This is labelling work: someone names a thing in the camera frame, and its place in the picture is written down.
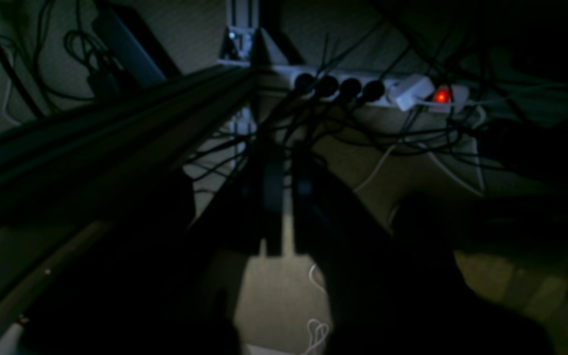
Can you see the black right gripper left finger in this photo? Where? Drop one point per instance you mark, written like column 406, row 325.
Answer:
column 247, row 212

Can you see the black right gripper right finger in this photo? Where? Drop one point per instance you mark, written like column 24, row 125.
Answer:
column 331, row 224

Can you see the white power strip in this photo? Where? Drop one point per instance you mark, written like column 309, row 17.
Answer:
column 368, row 88

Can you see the white plug adapter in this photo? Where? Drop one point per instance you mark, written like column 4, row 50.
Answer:
column 408, row 92

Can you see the black power brick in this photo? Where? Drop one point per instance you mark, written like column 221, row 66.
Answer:
column 134, row 45

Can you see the aluminium frame post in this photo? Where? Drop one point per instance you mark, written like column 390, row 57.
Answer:
column 239, row 34

